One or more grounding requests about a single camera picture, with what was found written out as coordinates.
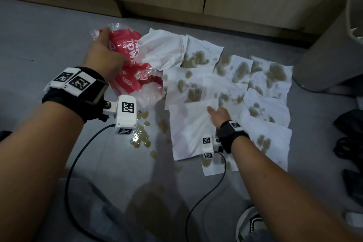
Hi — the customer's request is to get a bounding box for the person's left hand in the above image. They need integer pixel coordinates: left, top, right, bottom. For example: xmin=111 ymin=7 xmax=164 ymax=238
xmin=83 ymin=27 xmax=129 ymax=82

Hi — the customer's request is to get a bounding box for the person's right hand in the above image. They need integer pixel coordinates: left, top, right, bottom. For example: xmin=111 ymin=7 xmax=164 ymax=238
xmin=207 ymin=106 xmax=232 ymax=131

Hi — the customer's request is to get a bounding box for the white paper towel sheet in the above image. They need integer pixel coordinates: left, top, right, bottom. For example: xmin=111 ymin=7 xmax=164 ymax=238
xmin=169 ymin=98 xmax=220 ymax=162

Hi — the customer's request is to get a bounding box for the red paper towel package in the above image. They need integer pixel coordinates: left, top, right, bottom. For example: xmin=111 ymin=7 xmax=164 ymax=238
xmin=91 ymin=22 xmax=168 ymax=104

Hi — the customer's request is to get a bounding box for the person's right forearm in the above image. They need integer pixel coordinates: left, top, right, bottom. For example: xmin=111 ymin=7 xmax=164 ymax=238
xmin=227 ymin=136 xmax=363 ymax=242

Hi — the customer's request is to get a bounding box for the person's left forearm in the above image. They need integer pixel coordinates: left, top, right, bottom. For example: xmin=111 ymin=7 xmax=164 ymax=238
xmin=0 ymin=103 xmax=85 ymax=242

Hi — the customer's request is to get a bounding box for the clean crumpled white paper towel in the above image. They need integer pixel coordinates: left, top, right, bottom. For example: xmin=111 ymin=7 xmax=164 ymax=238
xmin=137 ymin=28 xmax=188 ymax=71

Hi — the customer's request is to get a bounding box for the spread of stained paper towels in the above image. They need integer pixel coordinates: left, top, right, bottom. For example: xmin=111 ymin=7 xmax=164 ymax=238
xmin=163 ymin=35 xmax=293 ymax=177

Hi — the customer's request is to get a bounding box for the brown liquid spill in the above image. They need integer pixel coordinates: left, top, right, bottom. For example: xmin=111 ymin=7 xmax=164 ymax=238
xmin=129 ymin=111 xmax=171 ymax=161

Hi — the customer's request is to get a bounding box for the person's grey and white shoe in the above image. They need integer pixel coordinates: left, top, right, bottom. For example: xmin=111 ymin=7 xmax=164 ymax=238
xmin=235 ymin=206 xmax=265 ymax=242

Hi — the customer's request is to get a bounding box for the grey trash bin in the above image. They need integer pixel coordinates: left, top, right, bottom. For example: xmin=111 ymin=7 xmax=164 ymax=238
xmin=292 ymin=0 xmax=363 ymax=95

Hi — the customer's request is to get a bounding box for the black bag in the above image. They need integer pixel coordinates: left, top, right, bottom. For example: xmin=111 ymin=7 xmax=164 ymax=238
xmin=333 ymin=109 xmax=363 ymax=167

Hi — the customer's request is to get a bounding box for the black flat object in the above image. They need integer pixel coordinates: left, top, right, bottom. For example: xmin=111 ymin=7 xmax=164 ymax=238
xmin=342 ymin=169 xmax=363 ymax=203

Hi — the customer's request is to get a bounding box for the small white object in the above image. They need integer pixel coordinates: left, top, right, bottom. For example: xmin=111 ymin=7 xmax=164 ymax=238
xmin=344 ymin=211 xmax=363 ymax=229

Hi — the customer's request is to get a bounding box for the black wrist strap with markers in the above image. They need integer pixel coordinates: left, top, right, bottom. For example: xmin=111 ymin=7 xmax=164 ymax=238
xmin=42 ymin=66 xmax=110 ymax=124
xmin=216 ymin=120 xmax=251 ymax=154

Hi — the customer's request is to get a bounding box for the white wrist camera with markers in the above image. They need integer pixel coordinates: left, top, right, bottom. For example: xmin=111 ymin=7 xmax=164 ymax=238
xmin=103 ymin=94 xmax=138 ymax=135
xmin=202 ymin=135 xmax=224 ymax=161

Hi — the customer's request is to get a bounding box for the black cable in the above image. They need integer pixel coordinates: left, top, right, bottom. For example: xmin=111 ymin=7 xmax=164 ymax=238
xmin=185 ymin=151 xmax=227 ymax=242
xmin=64 ymin=124 xmax=117 ymax=242

